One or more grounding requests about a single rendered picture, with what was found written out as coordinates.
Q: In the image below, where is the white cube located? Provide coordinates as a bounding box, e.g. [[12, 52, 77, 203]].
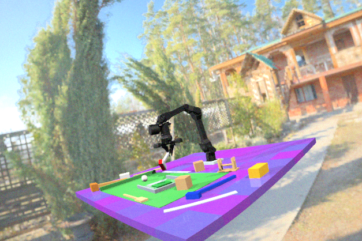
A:
[[120, 172, 130, 179]]

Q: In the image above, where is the yellow block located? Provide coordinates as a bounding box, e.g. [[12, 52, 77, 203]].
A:
[[248, 163, 269, 178]]

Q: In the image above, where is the orange mallet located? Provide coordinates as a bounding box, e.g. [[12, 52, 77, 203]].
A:
[[89, 178, 127, 192]]

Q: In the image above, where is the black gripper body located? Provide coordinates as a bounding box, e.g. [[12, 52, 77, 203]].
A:
[[154, 132, 182, 148]]

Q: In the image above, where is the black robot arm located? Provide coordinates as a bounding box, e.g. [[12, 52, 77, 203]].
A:
[[149, 104, 217, 161]]

